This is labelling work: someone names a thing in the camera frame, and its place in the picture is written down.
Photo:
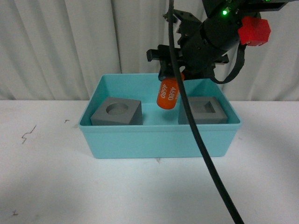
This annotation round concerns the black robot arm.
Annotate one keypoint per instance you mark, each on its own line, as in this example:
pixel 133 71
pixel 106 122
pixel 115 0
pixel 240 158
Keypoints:
pixel 229 23

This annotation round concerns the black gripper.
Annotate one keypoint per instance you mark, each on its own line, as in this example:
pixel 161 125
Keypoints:
pixel 196 53

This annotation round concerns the white pleated curtain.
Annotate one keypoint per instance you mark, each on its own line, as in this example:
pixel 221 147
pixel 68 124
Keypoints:
pixel 59 49

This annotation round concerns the orange cylinder with white numbers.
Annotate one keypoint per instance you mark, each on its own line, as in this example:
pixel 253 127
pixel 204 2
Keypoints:
pixel 168 93

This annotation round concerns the light blue plastic box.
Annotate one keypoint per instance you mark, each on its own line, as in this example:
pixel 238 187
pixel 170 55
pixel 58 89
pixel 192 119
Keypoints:
pixel 160 135

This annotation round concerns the red camera mount block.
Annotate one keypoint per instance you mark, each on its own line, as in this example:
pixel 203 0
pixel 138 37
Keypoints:
pixel 254 31

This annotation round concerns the gray cube with square hole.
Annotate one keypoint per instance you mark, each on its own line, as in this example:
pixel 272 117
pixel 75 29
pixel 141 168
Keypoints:
pixel 207 110

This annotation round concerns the gray cube with round hole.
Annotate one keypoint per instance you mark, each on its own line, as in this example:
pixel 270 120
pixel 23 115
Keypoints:
pixel 118 112

